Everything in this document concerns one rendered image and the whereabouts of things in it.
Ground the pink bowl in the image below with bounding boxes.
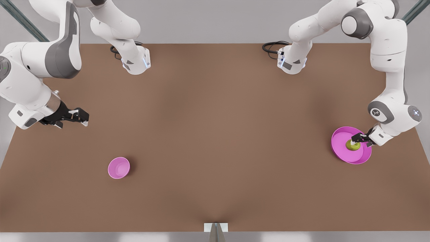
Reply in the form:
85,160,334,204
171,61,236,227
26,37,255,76
108,157,131,179

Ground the white post foot plate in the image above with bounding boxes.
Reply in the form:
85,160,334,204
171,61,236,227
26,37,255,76
204,223,229,233

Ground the silver frame post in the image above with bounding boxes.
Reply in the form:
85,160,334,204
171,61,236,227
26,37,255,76
208,223,226,242
0,0,50,43
401,0,430,26

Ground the pink plate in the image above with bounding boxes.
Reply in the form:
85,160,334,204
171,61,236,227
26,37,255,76
331,126,372,165

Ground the black cable loop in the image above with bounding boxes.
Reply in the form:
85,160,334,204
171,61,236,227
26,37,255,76
110,41,144,61
262,41,291,61

